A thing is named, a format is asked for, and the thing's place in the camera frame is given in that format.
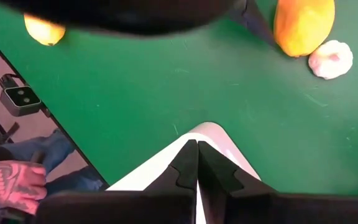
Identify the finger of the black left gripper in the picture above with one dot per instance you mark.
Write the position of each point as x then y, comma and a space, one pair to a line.
250, 25

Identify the white garlic bulb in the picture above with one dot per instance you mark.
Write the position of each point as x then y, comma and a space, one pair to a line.
329, 60

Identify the grey two-lens camera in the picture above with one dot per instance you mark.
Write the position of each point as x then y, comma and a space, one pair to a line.
20, 102

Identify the white plate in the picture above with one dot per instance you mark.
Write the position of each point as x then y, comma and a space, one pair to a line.
157, 168

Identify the yellow lemon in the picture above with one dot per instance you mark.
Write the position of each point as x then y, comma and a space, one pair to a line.
303, 25
43, 32

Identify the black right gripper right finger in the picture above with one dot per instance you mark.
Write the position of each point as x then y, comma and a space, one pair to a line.
216, 180

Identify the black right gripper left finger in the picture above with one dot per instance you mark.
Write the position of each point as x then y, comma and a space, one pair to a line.
182, 174

